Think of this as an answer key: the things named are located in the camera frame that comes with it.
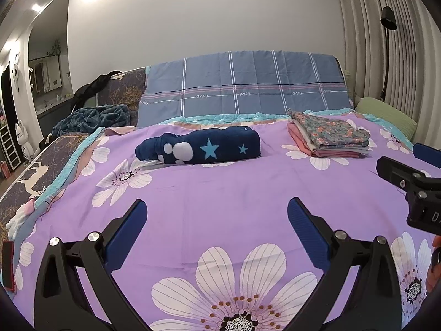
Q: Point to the floral folded garment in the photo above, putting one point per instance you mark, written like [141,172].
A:
[330,129]

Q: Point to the teal fleece blanket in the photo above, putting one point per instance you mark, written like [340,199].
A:
[93,119]

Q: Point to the beige pleated curtain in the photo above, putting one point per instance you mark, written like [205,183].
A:
[410,41]

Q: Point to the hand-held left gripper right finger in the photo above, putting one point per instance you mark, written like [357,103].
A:
[305,227]

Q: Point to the pink folded garment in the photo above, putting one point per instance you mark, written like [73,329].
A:
[303,141]

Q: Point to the white wall clock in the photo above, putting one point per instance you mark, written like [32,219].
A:
[15,72]

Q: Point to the white shelf rack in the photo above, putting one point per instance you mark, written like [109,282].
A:
[8,146]

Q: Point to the red flat object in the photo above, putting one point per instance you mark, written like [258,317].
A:
[7,265]

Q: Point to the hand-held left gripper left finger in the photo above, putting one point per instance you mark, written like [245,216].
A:
[127,227]

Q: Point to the purple floral bedsheet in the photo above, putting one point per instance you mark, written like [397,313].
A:
[224,193]

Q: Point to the green pillow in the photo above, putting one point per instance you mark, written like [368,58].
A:
[386,115]

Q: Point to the person's right hand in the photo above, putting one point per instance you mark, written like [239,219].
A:
[434,282]

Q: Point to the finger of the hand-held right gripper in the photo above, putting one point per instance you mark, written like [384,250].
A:
[429,155]
[396,172]

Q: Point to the wall mirror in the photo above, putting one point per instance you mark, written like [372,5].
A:
[44,74]

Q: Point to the navy star print fleece jacket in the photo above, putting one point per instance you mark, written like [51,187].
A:
[213,146]

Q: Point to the black floor lamp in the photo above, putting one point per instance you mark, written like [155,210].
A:
[387,41]

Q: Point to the dark branch print pillow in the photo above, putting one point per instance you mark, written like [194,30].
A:
[125,88]

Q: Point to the dark deer print quilt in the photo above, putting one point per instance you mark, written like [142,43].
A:
[38,176]

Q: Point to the black garment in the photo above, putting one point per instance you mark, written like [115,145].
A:
[91,88]

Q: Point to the white cat figurine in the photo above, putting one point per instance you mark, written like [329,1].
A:
[24,141]

